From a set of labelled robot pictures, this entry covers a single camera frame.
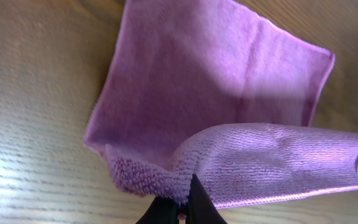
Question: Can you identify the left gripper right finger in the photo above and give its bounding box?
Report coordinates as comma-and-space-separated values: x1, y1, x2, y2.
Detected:
185, 174, 227, 224

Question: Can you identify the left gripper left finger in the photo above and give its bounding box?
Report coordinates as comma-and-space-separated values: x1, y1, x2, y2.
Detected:
136, 197, 179, 224

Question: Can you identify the purple microfiber cloth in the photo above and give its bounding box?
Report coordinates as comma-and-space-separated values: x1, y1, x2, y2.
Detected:
84, 0, 358, 208

